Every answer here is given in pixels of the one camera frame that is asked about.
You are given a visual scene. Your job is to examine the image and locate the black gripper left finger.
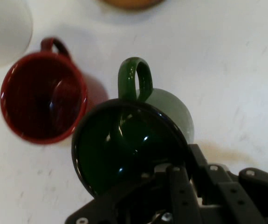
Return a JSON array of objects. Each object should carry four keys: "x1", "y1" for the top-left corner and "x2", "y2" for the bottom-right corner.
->
[{"x1": 64, "y1": 165, "x2": 203, "y2": 224}]

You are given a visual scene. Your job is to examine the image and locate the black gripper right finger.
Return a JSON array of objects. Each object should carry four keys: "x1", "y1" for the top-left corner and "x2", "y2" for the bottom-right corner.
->
[{"x1": 188, "y1": 143, "x2": 268, "y2": 224}]

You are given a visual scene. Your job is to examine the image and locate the green printed enamel mug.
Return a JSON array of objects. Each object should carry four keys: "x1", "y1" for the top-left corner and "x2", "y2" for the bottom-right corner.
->
[{"x1": 71, "y1": 56, "x2": 195, "y2": 199}]

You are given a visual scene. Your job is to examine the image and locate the red enamel mug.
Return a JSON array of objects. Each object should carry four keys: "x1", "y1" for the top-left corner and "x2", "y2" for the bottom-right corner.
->
[{"x1": 0, "y1": 36, "x2": 109, "y2": 145}]

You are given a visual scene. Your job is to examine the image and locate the brown wooden mug tree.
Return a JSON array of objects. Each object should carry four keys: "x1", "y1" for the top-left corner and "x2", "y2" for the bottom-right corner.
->
[{"x1": 97, "y1": 0, "x2": 167, "y2": 11}]

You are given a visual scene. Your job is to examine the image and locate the white enamel mug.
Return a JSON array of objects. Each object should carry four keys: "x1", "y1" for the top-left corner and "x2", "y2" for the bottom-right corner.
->
[{"x1": 0, "y1": 0, "x2": 34, "y2": 70}]

